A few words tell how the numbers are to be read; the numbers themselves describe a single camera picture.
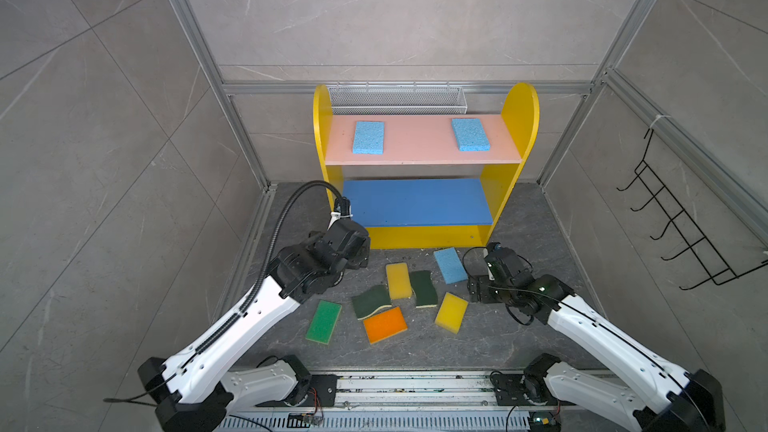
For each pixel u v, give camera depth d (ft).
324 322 2.75
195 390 1.21
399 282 2.98
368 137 2.40
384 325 2.73
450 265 3.17
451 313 2.81
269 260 1.42
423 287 3.03
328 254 1.57
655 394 1.32
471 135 2.45
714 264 1.97
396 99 3.21
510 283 1.91
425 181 3.46
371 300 2.90
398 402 2.39
